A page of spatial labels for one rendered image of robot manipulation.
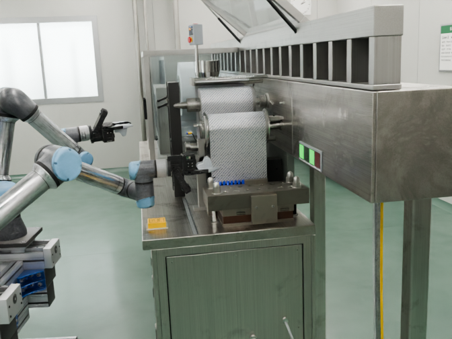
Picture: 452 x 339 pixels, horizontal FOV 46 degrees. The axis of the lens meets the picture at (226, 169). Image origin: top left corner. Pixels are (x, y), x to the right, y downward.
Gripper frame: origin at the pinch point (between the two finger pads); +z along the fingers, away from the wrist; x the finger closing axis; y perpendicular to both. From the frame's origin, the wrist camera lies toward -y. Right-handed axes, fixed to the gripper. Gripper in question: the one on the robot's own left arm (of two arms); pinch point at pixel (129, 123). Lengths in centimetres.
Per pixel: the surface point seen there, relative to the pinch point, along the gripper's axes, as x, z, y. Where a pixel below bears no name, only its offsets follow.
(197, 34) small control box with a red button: -2, 39, -40
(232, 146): 63, 31, -4
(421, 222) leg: 147, 57, -4
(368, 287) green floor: 7, 146, 133
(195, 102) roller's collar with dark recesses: 30.3, 25.8, -14.8
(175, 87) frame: 22.7, 18.8, -20.7
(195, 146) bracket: 52, 18, -2
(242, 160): 65, 34, 3
